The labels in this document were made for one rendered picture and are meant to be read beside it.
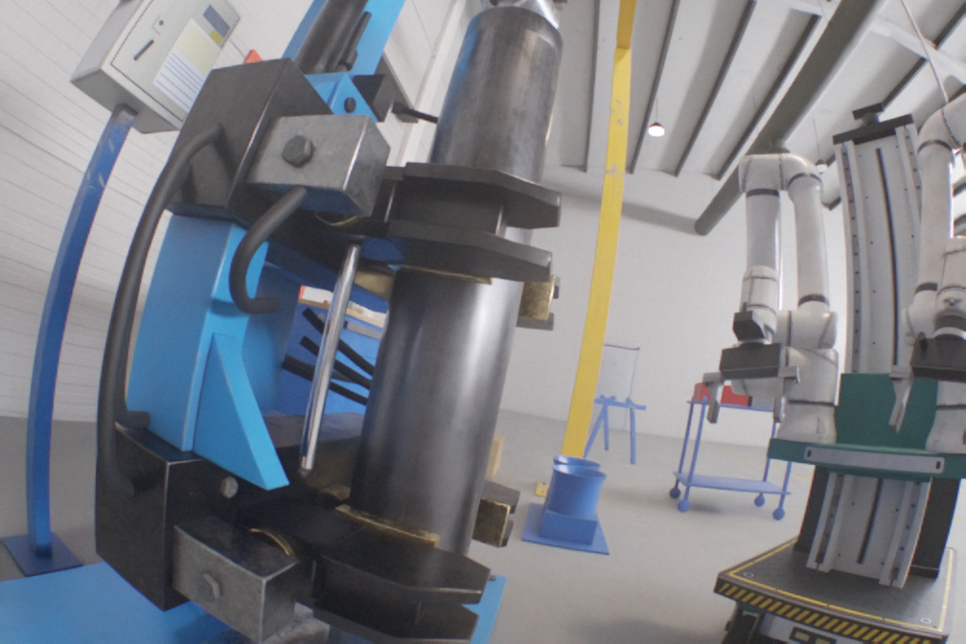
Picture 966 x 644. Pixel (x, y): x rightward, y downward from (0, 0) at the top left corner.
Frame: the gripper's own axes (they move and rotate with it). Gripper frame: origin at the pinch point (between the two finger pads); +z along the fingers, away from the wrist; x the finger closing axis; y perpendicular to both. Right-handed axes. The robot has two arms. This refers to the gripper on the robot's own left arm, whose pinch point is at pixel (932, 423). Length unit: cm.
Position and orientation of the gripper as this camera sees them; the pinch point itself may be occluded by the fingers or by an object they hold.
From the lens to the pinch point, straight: 77.5
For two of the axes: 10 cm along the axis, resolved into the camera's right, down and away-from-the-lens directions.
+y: -7.5, -6.2, -2.2
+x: 3.0, -0.3, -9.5
